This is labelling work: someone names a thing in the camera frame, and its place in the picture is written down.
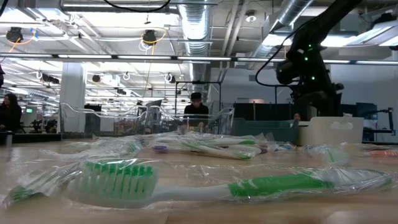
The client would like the green toothbrush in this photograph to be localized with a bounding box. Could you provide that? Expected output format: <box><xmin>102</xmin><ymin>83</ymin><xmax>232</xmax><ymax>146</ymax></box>
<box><xmin>2</xmin><ymin>139</ymin><xmax>147</xmax><ymax>207</ymax></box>
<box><xmin>303</xmin><ymin>143</ymin><xmax>351</xmax><ymax>166</ymax></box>
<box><xmin>198</xmin><ymin>138</ymin><xmax>259</xmax><ymax>147</ymax></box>
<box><xmin>67</xmin><ymin>157</ymin><xmax>395</xmax><ymax>210</ymax></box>
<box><xmin>178</xmin><ymin>139</ymin><xmax>261</xmax><ymax>161</ymax></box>
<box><xmin>65</xmin><ymin>140</ymin><xmax>105</xmax><ymax>149</ymax></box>

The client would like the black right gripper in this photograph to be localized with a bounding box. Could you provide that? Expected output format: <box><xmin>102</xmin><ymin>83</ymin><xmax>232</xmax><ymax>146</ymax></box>
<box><xmin>290</xmin><ymin>81</ymin><xmax>345</xmax><ymax>119</ymax></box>

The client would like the teal plastic bin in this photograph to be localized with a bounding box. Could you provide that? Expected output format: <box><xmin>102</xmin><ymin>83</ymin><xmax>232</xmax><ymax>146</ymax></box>
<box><xmin>231</xmin><ymin>117</ymin><xmax>300</xmax><ymax>146</ymax></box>

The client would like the black articulated stand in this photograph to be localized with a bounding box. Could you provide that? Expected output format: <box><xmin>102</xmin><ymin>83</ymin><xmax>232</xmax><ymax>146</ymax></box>
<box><xmin>361</xmin><ymin>106</ymin><xmax>397</xmax><ymax>137</ymax></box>

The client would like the white building column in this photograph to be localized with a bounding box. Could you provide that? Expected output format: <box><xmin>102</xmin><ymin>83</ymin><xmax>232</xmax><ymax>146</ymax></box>
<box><xmin>59</xmin><ymin>61</ymin><xmax>87</xmax><ymax>134</ymax></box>

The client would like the dark office monitor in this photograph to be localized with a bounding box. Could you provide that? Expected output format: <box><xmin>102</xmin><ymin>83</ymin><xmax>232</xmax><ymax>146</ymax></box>
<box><xmin>356</xmin><ymin>101</ymin><xmax>379</xmax><ymax>121</ymax></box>

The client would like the suspended light rail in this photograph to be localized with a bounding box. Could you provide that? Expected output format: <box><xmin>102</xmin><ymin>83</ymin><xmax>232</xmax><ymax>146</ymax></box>
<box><xmin>0</xmin><ymin>52</ymin><xmax>398</xmax><ymax>65</ymax></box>

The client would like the purple toothbrush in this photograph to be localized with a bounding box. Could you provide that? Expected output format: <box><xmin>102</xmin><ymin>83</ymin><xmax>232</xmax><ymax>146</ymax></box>
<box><xmin>150</xmin><ymin>143</ymin><xmax>187</xmax><ymax>154</ymax></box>

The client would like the dark office partition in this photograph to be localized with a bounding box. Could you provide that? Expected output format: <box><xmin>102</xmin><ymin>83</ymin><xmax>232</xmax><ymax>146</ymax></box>
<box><xmin>233</xmin><ymin>101</ymin><xmax>299</xmax><ymax>122</ymax></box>

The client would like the clear plastic bin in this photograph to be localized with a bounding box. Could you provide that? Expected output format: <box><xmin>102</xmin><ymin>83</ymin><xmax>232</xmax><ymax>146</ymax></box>
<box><xmin>58</xmin><ymin>101</ymin><xmax>150</xmax><ymax>140</ymax></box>
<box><xmin>145</xmin><ymin>105</ymin><xmax>236</xmax><ymax>137</ymax></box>

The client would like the black hanging cable reel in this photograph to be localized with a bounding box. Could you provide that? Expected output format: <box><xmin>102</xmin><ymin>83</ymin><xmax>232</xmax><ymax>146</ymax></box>
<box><xmin>5</xmin><ymin>26</ymin><xmax>25</xmax><ymax>44</ymax></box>
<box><xmin>141</xmin><ymin>29</ymin><xmax>159</xmax><ymax>47</ymax></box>

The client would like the orange wrapped toothbrush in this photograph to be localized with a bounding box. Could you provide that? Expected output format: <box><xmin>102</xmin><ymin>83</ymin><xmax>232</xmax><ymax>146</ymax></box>
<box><xmin>362</xmin><ymin>148</ymin><xmax>398</xmax><ymax>158</ymax></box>

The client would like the white plastic bin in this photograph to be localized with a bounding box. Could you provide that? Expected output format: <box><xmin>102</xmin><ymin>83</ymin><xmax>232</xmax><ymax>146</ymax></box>
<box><xmin>297</xmin><ymin>116</ymin><xmax>365</xmax><ymax>147</ymax></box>

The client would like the silver ventilation duct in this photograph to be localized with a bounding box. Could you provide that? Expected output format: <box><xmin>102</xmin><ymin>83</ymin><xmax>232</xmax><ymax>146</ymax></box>
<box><xmin>248</xmin><ymin>0</ymin><xmax>315</xmax><ymax>60</ymax></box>
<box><xmin>177</xmin><ymin>0</ymin><xmax>215</xmax><ymax>83</ymax></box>

